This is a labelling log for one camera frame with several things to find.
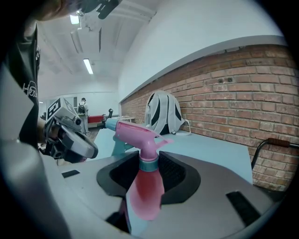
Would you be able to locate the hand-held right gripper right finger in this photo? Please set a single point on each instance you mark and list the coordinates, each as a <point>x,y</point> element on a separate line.
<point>181,178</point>

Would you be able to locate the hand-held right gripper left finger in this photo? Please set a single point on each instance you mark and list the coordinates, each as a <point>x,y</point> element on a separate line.
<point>116,176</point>

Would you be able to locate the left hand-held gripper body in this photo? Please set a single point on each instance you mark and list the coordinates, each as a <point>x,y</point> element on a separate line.
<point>70,140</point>

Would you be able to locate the pink spray bottle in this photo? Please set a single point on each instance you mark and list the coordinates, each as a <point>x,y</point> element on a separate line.
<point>147,191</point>

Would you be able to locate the person's left forearm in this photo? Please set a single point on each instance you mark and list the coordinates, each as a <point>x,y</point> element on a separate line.
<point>40,129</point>

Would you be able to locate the red cabinet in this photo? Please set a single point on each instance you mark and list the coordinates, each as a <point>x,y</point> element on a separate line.
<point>95,119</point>

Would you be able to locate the grey backpack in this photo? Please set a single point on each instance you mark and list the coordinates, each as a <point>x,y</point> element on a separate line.
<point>161,112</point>

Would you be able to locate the long ceiling light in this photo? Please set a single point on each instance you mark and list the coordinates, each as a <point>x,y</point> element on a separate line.
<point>88,66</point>

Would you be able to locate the square ceiling light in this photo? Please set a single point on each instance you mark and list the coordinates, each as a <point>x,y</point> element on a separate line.
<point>74,19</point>

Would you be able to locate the black head-worn camera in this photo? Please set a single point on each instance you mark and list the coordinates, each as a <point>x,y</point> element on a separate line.
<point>105,8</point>

